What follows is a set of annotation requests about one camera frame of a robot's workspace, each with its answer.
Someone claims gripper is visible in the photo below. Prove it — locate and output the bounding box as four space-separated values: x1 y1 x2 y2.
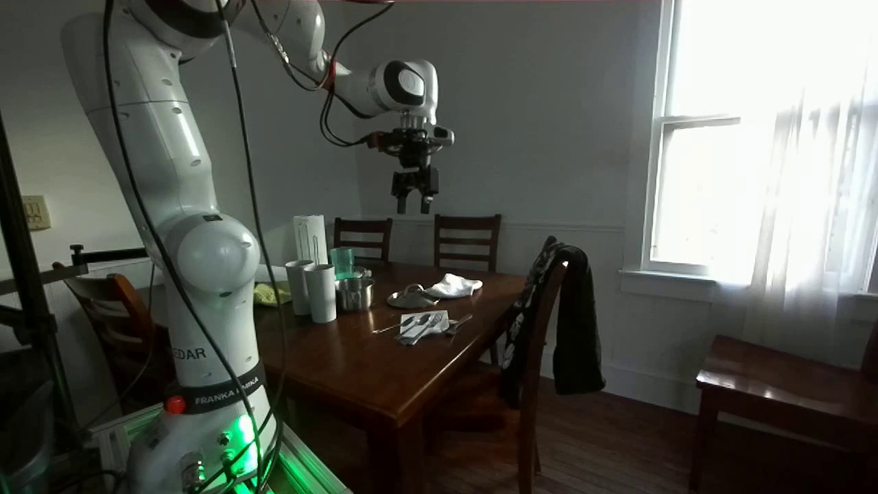
392 145 440 215

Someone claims white serviette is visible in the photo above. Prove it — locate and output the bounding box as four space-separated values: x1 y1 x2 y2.
398 309 451 346

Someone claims dark wooden chair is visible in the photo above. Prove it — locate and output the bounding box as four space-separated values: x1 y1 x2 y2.
433 213 503 273
333 217 394 266
422 242 571 494

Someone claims crumpled white cloth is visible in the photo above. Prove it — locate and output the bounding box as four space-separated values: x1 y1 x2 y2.
425 273 484 300

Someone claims steel pot lid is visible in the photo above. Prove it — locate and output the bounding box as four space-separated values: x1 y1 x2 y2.
387 283 439 310

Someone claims small steel pot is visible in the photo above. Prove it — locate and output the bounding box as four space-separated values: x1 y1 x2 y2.
334 267 377 314

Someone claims white cylindrical cup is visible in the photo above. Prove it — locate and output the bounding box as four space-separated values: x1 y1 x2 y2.
285 259 316 316
303 264 338 324

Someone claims yellow-green cloth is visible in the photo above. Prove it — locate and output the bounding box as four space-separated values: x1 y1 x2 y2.
253 281 293 308

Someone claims black garment with print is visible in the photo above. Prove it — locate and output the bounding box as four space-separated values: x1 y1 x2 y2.
498 235 607 408

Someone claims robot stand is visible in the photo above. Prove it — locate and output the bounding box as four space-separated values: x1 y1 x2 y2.
86 403 352 494

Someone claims window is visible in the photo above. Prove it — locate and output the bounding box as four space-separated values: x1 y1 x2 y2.
619 0 878 303

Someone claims brown wooden chair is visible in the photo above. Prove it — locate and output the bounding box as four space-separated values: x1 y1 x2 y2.
52 261 176 416

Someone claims dark wooden bench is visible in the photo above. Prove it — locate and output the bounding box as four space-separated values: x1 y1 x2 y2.
688 321 878 493

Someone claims sheer white curtain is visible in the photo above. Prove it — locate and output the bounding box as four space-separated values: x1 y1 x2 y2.
742 0 878 364

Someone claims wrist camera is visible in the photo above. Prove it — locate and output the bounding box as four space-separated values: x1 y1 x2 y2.
374 126 455 156

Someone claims wall switch plate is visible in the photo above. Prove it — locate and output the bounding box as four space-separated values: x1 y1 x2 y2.
21 195 53 233

